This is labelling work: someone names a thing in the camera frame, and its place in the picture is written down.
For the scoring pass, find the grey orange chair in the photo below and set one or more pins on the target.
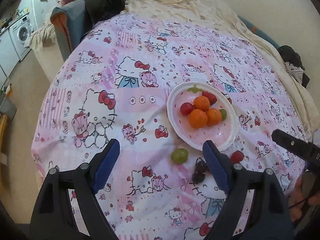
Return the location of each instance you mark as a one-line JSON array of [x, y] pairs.
[[71, 22]]

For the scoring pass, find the pink strawberry plate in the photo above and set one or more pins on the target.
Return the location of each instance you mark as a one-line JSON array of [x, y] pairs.
[[222, 134]]

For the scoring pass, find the dark purple grape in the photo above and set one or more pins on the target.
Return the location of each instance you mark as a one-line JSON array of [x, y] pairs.
[[201, 166]]

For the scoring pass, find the red strawberry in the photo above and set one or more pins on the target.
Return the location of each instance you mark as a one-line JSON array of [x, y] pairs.
[[211, 97]]

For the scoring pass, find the green grape in plate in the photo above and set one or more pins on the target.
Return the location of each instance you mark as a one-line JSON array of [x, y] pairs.
[[223, 114]]

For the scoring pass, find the large orange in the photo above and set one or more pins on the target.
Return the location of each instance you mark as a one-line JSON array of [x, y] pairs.
[[197, 119]]

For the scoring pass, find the white kitchen cabinet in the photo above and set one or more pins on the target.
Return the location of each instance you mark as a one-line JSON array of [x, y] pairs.
[[8, 56]]

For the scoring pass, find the striped black clothing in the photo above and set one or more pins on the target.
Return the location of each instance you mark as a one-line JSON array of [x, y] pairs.
[[293, 65]]

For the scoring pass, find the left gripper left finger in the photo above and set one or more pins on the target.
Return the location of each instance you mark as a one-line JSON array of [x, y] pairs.
[[53, 217]]

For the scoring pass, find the person's right hand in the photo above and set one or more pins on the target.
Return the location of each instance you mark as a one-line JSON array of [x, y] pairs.
[[296, 200]]

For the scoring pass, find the white washing machine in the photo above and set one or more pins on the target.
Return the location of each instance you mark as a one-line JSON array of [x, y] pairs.
[[20, 31]]

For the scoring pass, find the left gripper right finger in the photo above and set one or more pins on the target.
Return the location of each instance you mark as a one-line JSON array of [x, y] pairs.
[[255, 207]]

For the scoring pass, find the red cherry tomato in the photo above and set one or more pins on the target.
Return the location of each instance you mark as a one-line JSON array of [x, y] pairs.
[[186, 108]]

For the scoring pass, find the green grape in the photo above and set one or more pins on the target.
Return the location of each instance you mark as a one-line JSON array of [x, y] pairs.
[[223, 114], [179, 156]]

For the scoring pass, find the small orange mandarin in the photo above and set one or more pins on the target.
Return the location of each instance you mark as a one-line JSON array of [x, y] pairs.
[[214, 116]]

